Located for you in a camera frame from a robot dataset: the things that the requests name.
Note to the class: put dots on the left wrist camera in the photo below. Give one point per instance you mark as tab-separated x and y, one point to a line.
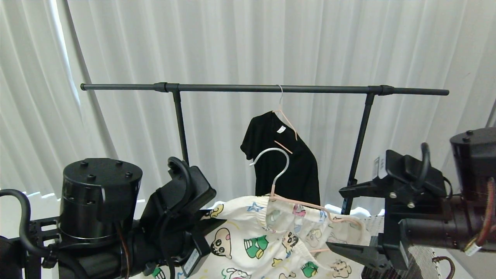
182	193

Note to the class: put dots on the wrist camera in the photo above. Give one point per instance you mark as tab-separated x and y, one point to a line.
410	174
182	193

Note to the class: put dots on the white curtain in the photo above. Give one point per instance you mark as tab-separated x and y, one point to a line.
232	38

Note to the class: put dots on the cream printed garment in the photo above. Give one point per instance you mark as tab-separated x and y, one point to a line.
263	232

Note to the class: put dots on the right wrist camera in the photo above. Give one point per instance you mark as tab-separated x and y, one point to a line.
410	174

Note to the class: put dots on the black short-sleeved shirt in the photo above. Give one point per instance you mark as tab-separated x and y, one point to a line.
298	170

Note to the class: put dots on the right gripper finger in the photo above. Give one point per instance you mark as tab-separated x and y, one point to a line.
368	190
360	252

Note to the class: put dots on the black clothes rack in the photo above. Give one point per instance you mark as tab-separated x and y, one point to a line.
232	88

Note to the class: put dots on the pink clothes hanger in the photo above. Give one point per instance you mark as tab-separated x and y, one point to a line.
273	189
283	147

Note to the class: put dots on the white laundry basket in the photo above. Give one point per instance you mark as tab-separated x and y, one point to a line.
420	263

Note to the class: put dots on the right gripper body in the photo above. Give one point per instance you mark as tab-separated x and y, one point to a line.
393	240

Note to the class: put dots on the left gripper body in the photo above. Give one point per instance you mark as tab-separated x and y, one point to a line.
162	255

